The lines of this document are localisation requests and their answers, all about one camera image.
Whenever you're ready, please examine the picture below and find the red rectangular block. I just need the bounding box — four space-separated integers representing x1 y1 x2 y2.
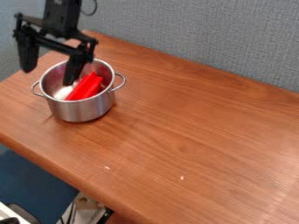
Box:
65 71 104 101

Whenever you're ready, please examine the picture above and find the white object at corner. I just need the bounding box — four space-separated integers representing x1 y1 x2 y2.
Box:
0 202 31 224

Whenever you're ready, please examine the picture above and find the metal table leg bracket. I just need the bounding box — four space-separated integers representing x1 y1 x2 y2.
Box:
56 192 113 224

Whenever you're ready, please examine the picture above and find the stainless steel pot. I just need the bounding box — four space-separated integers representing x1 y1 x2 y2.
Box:
31 59 127 123

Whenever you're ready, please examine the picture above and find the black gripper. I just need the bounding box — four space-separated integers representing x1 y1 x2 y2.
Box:
13 0 99 86

